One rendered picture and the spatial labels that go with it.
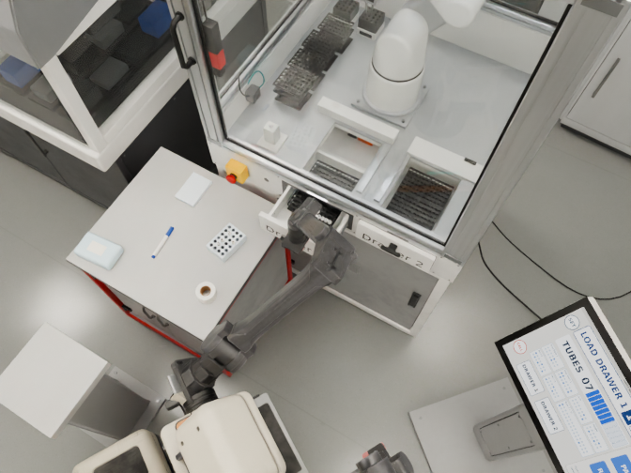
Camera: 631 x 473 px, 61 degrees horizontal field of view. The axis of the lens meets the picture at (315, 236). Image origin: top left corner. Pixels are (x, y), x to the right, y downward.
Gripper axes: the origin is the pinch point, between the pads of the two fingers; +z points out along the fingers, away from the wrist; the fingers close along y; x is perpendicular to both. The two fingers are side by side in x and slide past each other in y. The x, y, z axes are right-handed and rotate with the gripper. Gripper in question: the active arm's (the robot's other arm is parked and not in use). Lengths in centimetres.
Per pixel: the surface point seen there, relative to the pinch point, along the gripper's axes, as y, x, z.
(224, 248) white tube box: -9.3, 25.0, 10.4
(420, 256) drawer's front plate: 16.9, -38.4, -2.1
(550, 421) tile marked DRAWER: -16, -91, -13
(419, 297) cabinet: 19, -46, 36
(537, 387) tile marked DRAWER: -9, -84, -14
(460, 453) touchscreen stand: -19, -93, 83
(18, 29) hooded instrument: -4, 84, -59
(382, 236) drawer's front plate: 17.0, -24.1, -2.4
